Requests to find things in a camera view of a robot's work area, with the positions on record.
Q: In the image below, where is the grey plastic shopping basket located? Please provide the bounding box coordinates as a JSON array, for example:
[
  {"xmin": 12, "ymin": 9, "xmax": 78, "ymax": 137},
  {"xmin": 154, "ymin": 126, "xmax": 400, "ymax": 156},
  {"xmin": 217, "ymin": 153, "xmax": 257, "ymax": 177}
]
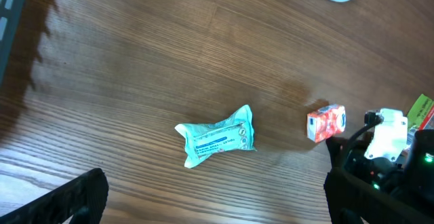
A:
[{"xmin": 0, "ymin": 0, "xmax": 25, "ymax": 81}]

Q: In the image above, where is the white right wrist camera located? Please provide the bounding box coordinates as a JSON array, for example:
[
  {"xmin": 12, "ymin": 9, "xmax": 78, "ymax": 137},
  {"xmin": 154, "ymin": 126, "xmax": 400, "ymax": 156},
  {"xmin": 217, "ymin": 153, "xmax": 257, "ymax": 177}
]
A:
[{"xmin": 364, "ymin": 108, "xmax": 408, "ymax": 162}]

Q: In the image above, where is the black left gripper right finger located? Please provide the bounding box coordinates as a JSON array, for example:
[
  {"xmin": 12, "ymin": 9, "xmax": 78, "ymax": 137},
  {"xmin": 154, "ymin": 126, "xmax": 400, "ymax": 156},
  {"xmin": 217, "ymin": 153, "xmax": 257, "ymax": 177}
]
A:
[{"xmin": 324, "ymin": 168, "xmax": 433, "ymax": 224}]

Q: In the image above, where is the teal tissue pack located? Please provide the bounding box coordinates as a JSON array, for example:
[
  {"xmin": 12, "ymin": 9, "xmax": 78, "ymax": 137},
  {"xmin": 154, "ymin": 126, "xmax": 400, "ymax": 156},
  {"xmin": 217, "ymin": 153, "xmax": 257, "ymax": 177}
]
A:
[{"xmin": 175, "ymin": 105, "xmax": 255, "ymax": 168}]

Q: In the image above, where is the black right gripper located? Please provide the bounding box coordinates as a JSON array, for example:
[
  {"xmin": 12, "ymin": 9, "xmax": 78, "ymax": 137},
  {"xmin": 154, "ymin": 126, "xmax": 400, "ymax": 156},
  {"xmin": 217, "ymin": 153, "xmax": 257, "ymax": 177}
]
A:
[{"xmin": 325, "ymin": 137, "xmax": 407, "ymax": 192}]

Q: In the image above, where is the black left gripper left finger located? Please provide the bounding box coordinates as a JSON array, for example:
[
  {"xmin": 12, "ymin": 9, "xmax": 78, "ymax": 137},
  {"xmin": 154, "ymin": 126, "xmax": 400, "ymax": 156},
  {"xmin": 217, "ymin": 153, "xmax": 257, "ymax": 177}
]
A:
[{"xmin": 1, "ymin": 168, "xmax": 109, "ymax": 224}]

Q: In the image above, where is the orange snack packet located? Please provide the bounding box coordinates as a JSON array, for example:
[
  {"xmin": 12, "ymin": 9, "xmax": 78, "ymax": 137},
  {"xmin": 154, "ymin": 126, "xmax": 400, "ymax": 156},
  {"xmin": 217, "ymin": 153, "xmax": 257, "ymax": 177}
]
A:
[{"xmin": 307, "ymin": 105, "xmax": 347, "ymax": 143}]

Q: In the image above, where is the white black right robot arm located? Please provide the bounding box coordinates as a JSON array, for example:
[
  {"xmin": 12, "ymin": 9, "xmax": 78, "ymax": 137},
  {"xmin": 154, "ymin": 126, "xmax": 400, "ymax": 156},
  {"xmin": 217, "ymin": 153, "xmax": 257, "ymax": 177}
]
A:
[{"xmin": 324, "ymin": 130, "xmax": 433, "ymax": 223}]

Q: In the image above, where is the green candy bag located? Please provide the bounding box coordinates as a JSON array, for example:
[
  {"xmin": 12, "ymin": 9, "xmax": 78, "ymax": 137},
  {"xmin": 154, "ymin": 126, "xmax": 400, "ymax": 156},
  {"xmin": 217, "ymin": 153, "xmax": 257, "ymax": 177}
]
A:
[{"xmin": 407, "ymin": 94, "xmax": 433, "ymax": 130}]

